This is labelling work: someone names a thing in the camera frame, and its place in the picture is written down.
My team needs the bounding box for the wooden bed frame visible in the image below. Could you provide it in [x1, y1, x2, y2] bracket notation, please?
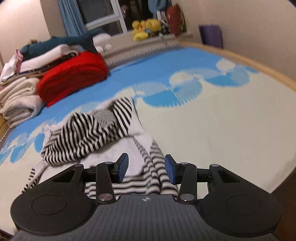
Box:
[180, 41, 296, 91]

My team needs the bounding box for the cream folded blanket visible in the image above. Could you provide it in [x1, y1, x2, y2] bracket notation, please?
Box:
[1, 77, 45, 128]

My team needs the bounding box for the blue white patterned bedspread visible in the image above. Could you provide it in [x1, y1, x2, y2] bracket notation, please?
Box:
[1, 48, 295, 234]

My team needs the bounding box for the blue curtain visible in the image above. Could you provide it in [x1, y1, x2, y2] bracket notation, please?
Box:
[58, 0, 86, 37]

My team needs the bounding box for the purple box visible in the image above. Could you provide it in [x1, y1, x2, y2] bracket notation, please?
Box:
[199, 25, 223, 49]

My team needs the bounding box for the dark red plush toy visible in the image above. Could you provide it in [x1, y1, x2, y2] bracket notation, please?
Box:
[166, 4, 185, 36]

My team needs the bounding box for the window with white frame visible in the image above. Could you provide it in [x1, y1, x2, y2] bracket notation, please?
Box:
[76, 0, 171, 36]

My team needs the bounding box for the red folded blanket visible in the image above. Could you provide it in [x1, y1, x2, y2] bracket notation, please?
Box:
[38, 51, 109, 107]

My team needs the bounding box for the black white striped garment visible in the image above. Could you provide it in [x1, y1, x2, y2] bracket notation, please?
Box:
[24, 97, 178, 197]

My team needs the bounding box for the white plush toy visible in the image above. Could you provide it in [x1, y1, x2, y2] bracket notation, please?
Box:
[93, 33, 112, 54]

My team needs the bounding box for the dark teal shark plush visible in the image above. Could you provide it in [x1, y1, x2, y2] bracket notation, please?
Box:
[20, 29, 104, 61]

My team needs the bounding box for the white folded clothes stack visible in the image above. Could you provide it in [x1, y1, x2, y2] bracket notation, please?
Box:
[1, 44, 79, 86]

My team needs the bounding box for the yellow plush toy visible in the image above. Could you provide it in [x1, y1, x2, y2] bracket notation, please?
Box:
[132, 19, 162, 42]

